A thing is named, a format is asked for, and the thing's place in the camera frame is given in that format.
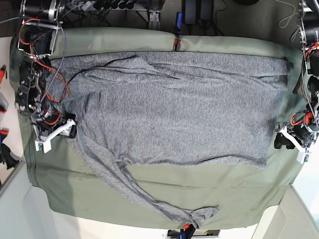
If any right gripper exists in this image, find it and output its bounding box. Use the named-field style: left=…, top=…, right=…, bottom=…
left=32, top=110, right=77, bottom=138

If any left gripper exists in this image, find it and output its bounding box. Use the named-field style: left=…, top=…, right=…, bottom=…
left=274, top=120, right=316, bottom=149

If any grey T-shirt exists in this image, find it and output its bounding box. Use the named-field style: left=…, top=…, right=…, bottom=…
left=52, top=52, right=291, bottom=226

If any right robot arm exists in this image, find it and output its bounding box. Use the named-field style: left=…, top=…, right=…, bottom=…
left=15, top=0, right=77, bottom=139

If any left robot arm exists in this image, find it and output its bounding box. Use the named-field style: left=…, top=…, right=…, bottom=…
left=274, top=0, right=319, bottom=152

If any red tool left edge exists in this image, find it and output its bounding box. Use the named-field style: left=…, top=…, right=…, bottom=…
left=0, top=65, right=6, bottom=83

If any red black clamp bottom edge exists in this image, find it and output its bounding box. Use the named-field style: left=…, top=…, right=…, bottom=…
left=176, top=224, right=196, bottom=239

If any blue clamp top edge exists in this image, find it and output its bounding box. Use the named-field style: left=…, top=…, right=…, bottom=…
left=174, top=12, right=182, bottom=35

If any black power adapter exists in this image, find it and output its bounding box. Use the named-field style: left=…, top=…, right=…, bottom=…
left=199, top=0, right=213, bottom=20
left=183, top=0, right=197, bottom=25

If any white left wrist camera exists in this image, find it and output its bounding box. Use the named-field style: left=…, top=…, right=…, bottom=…
left=296, top=151, right=312, bottom=164

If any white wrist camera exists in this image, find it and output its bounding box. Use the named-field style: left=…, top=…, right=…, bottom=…
left=296, top=151, right=312, bottom=164
left=34, top=135, right=52, bottom=153

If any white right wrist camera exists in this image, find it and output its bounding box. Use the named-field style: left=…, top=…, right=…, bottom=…
left=34, top=135, right=52, bottom=153

